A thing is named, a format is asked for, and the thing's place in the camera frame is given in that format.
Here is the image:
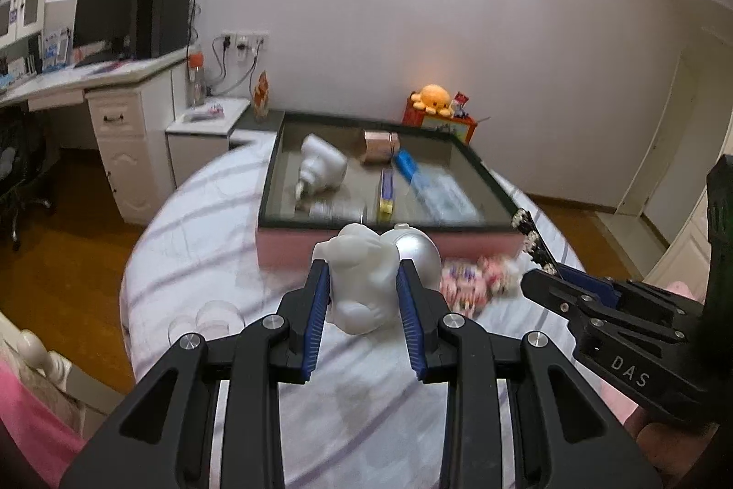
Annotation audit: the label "white pearl hair clip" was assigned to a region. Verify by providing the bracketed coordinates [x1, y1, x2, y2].
[511, 208, 558, 276]

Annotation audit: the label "orange snack bag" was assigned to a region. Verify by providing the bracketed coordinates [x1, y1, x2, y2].
[251, 69, 272, 124]

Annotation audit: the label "copper tape roll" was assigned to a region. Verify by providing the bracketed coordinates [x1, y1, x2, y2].
[363, 130, 400, 165]

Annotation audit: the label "black computer monitor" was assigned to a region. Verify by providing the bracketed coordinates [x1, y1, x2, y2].
[72, 0, 144, 50]

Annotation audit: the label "orange-capped water bottle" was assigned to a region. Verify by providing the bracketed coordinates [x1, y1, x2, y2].
[186, 47, 208, 108]

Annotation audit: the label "orange octopus plush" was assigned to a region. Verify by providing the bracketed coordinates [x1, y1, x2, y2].
[409, 83, 454, 115]

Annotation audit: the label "white pump bottle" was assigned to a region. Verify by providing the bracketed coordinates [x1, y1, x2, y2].
[294, 133, 349, 204]

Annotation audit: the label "blue-capped clear bottle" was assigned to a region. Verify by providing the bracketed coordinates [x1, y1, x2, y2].
[409, 170, 483, 225]

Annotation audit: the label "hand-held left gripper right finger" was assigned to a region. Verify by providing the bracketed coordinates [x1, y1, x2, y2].
[395, 258, 665, 489]

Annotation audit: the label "blue and white box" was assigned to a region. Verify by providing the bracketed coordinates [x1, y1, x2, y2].
[42, 27, 73, 73]

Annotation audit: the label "pink cloth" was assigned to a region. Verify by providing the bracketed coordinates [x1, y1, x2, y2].
[0, 350, 88, 489]

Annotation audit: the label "white door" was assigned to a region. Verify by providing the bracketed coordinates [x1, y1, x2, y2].
[617, 29, 704, 216]

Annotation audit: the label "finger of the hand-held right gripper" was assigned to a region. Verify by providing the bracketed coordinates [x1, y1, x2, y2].
[520, 268, 686, 348]
[558, 263, 703, 336]

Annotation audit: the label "black office chair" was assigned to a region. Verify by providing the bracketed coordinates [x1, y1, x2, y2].
[0, 104, 59, 250]

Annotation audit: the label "pink hair accessory pack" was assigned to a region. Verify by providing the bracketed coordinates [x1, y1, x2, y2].
[440, 253, 525, 318]

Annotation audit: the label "white furniture frame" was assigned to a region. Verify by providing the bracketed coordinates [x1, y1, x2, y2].
[0, 310, 128, 440]

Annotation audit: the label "clear plastic cups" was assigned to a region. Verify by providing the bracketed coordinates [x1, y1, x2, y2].
[167, 298, 245, 348]

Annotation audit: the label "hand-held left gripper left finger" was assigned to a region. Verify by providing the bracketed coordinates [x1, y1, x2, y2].
[60, 258, 333, 489]

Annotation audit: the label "white side table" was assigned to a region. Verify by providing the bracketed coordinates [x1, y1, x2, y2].
[165, 97, 252, 193]

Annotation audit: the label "white desk with drawers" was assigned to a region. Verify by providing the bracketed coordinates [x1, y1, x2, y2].
[0, 47, 191, 227]

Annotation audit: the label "white figurine with silver ball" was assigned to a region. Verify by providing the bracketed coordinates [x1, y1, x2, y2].
[313, 222, 443, 335]

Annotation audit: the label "red storage box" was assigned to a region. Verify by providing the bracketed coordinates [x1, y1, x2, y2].
[403, 93, 478, 147]

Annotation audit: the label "pink box with dark rim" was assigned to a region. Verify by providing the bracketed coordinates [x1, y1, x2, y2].
[257, 110, 525, 273]

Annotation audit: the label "black computer tower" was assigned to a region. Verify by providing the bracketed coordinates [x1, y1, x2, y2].
[128, 0, 193, 60]

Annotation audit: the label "black power cable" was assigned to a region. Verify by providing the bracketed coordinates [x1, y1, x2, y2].
[211, 36, 260, 96]

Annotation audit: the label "white wall power outlet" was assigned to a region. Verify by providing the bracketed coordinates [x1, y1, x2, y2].
[221, 29, 270, 53]

